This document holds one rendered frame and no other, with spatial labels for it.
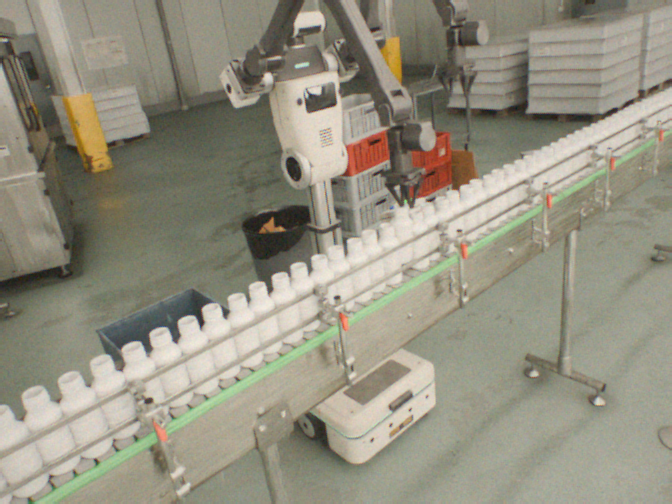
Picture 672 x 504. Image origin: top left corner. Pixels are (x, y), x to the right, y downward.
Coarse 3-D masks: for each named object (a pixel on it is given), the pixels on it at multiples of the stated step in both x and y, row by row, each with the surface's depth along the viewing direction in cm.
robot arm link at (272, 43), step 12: (288, 0) 145; (300, 0) 145; (276, 12) 151; (288, 12) 147; (276, 24) 152; (288, 24) 151; (264, 36) 158; (276, 36) 155; (288, 36) 157; (264, 48) 159; (276, 48) 159; (252, 60) 163; (264, 60) 162; (252, 72) 165; (264, 72) 165
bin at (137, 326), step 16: (192, 288) 172; (160, 304) 166; (176, 304) 170; (192, 304) 174; (128, 320) 161; (144, 320) 164; (160, 320) 168; (176, 320) 171; (112, 336) 159; (128, 336) 162; (144, 336) 165; (176, 336) 173; (112, 352) 150; (224, 480) 132
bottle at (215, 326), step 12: (204, 312) 111; (216, 312) 111; (204, 324) 113; (216, 324) 112; (228, 324) 113; (216, 336) 111; (216, 348) 113; (228, 348) 114; (216, 360) 114; (228, 360) 114; (228, 372) 115
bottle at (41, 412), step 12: (24, 396) 92; (36, 396) 91; (48, 396) 94; (36, 408) 91; (48, 408) 93; (60, 408) 95; (24, 420) 93; (36, 420) 92; (48, 420) 92; (60, 432) 94; (36, 444) 93; (48, 444) 93; (60, 444) 95; (72, 444) 97; (48, 456) 94; (60, 456) 95; (60, 468) 96; (72, 468) 97
